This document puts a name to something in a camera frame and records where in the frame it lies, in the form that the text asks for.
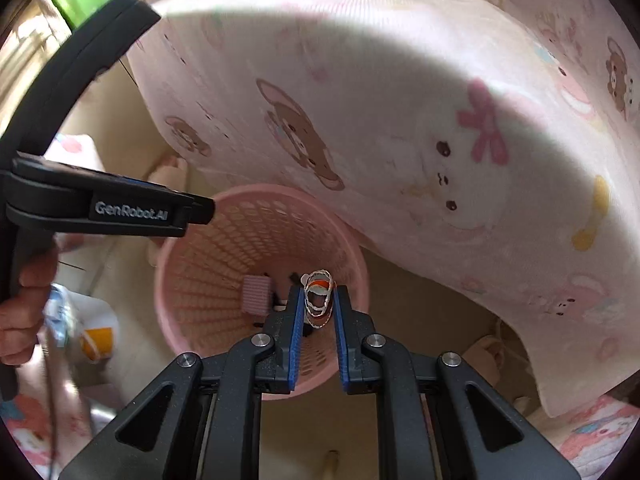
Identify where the pink plastic basket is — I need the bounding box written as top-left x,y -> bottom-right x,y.
152,183 -> 371,401

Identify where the pink bear printed bedsheet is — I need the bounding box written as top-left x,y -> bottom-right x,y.
125,0 -> 640,418

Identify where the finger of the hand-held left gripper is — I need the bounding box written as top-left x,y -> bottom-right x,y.
14,156 -> 217,227

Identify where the orange white striped wrapper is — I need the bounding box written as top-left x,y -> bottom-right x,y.
302,269 -> 335,331

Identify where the white orange plastic bag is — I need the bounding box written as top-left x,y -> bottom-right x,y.
65,295 -> 121,386

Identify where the beige slipper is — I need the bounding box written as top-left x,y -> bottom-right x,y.
462,320 -> 531,401

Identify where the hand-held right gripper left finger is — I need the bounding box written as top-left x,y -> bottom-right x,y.
59,284 -> 306,480

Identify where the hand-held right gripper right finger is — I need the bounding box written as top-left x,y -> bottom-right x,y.
332,284 -> 583,480

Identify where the white pink flowered cloth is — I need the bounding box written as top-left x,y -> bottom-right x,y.
47,132 -> 106,171

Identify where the blue white plastic packet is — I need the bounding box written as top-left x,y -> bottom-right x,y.
42,282 -> 81,351

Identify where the person's left hand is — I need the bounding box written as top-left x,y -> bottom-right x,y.
0,247 -> 61,368

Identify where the pink printed floor mat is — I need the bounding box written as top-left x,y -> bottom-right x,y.
0,360 -> 121,480
550,395 -> 640,476

